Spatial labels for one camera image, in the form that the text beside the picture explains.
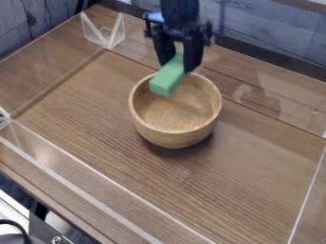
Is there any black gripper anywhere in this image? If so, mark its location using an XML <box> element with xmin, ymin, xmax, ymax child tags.
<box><xmin>143</xmin><ymin>0</ymin><xmax>212</xmax><ymax>72</ymax></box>

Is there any green rectangular block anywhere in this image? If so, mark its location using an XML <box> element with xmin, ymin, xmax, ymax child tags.
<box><xmin>150</xmin><ymin>51</ymin><xmax>184</xmax><ymax>97</ymax></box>

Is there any wooden bowl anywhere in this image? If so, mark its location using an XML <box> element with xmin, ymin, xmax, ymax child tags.
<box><xmin>128</xmin><ymin>72</ymin><xmax>223</xmax><ymax>149</ymax></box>

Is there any clear acrylic corner bracket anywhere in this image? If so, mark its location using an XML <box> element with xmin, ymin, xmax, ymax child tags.
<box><xmin>80</xmin><ymin>12</ymin><xmax>124</xmax><ymax>50</ymax></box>

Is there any clear acrylic enclosure wall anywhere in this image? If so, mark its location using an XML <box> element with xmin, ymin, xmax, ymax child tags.
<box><xmin>0</xmin><ymin>107</ymin><xmax>326</xmax><ymax>244</ymax></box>

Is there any black metal bracket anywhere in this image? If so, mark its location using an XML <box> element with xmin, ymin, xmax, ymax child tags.
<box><xmin>28</xmin><ymin>212</ymin><xmax>93</xmax><ymax>244</ymax></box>

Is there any black cable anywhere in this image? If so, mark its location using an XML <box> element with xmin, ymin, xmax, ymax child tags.
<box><xmin>0</xmin><ymin>218</ymin><xmax>33</xmax><ymax>244</ymax></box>

